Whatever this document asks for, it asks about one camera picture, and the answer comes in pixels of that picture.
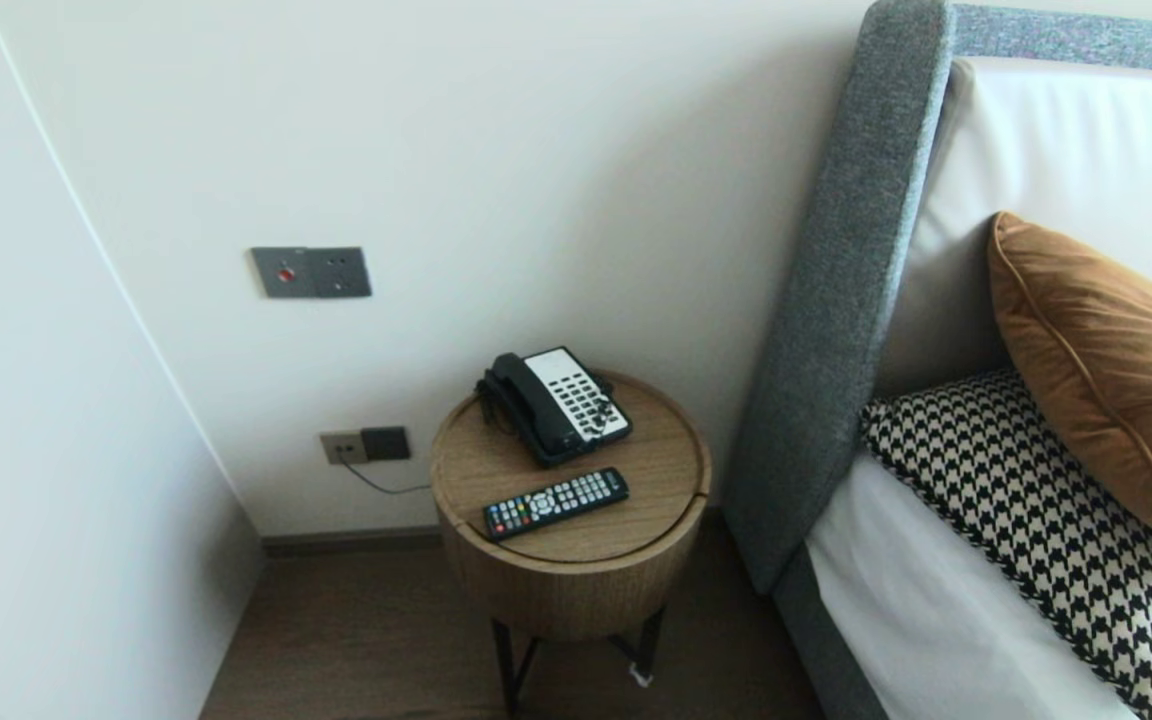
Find round wooden bedside table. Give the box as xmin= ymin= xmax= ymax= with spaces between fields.
xmin=436 ymin=490 xmax=713 ymax=641

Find thin black wall wire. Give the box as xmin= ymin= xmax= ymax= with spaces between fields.
xmin=344 ymin=460 xmax=434 ymax=496

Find white bed sheet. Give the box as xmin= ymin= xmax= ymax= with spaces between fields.
xmin=804 ymin=450 xmax=1147 ymax=720

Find white padded headboard cushion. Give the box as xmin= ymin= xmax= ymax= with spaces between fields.
xmin=876 ymin=55 xmax=1152 ymax=396

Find black telephone handset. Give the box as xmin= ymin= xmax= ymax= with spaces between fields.
xmin=484 ymin=352 xmax=587 ymax=464

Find round wooden side table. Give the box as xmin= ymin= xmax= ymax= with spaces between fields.
xmin=431 ymin=370 xmax=713 ymax=716

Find black telephone cord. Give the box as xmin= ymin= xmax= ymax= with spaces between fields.
xmin=584 ymin=397 xmax=623 ymax=440

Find grey upholstered headboard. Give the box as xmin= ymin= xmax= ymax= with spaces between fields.
xmin=721 ymin=0 xmax=1152 ymax=720

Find black remote control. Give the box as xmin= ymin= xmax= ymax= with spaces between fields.
xmin=482 ymin=467 xmax=630 ymax=543

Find brown wooden baseboard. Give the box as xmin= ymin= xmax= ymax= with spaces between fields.
xmin=261 ymin=525 xmax=442 ymax=557

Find black white houndstooth cushion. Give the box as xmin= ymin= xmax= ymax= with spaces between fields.
xmin=861 ymin=368 xmax=1152 ymax=720

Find black and white desk telephone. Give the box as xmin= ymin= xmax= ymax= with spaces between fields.
xmin=476 ymin=346 xmax=634 ymax=468

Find dark grey wall switch panel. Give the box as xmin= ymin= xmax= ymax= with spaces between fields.
xmin=250 ymin=246 xmax=374 ymax=299

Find orange velvet cushion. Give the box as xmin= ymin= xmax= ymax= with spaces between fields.
xmin=986 ymin=210 xmax=1152 ymax=559

